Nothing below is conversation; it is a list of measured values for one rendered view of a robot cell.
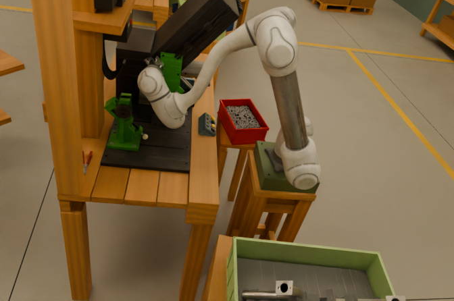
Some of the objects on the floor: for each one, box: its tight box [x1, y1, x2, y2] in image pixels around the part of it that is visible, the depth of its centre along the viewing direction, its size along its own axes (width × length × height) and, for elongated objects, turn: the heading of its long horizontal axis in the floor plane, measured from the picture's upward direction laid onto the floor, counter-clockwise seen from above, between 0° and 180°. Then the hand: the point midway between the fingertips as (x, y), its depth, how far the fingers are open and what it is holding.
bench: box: [57, 53, 213, 301], centre depth 247 cm, size 70×149×88 cm, turn 170°
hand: (156, 64), depth 189 cm, fingers closed on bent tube, 3 cm apart
